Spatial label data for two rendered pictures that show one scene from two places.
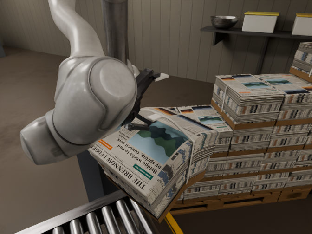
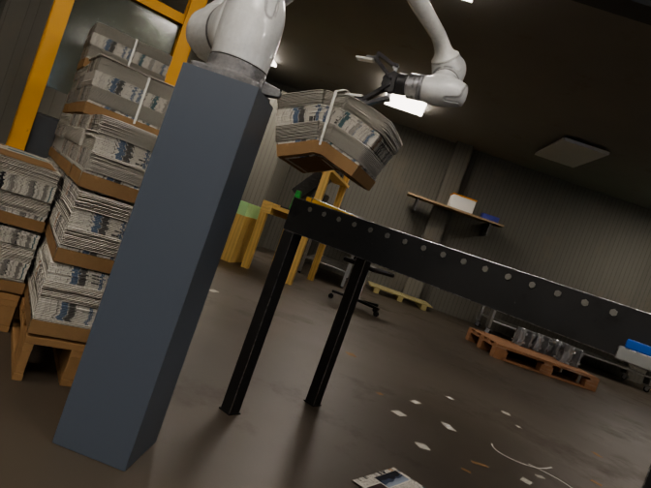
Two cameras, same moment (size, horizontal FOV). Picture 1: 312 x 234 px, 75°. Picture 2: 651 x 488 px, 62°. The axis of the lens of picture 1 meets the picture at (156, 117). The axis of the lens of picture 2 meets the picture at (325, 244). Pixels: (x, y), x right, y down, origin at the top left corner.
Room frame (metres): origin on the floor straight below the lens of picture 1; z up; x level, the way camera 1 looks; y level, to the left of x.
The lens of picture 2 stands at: (1.35, 1.86, 0.74)
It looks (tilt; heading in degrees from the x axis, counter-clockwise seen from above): 2 degrees down; 246
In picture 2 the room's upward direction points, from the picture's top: 20 degrees clockwise
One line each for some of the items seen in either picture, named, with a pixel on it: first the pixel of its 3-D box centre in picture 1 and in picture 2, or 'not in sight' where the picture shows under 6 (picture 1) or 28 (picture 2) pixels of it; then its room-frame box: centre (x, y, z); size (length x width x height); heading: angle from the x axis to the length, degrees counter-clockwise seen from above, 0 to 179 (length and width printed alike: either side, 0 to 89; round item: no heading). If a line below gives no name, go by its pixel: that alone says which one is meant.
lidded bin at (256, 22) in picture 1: (259, 22); not in sight; (3.26, -1.52, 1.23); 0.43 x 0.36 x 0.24; 62
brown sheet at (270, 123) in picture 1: (240, 111); (125, 124); (1.28, -0.61, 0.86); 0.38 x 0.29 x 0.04; 9
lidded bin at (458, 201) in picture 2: not in sight; (461, 203); (-4.23, -5.71, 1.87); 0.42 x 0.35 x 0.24; 152
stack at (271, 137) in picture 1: (213, 158); (96, 229); (1.26, -0.48, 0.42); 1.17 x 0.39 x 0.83; 98
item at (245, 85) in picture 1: (246, 83); (139, 76); (1.29, -0.61, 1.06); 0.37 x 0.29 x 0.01; 9
